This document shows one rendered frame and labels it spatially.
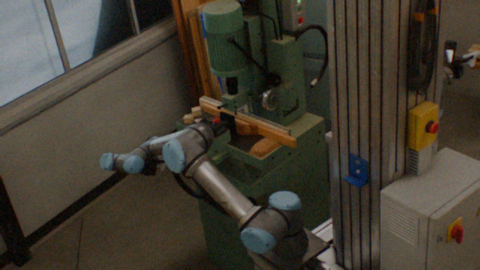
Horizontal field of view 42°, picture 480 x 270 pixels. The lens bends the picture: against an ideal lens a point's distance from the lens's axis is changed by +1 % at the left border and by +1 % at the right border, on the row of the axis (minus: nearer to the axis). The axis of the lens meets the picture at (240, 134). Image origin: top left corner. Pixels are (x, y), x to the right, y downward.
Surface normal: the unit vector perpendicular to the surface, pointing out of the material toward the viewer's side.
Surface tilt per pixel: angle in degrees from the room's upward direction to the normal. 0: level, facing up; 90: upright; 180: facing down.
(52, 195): 90
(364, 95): 90
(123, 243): 0
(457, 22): 90
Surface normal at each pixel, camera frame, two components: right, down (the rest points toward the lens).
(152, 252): -0.11, -0.84
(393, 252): -0.77, 0.40
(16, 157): 0.80, 0.23
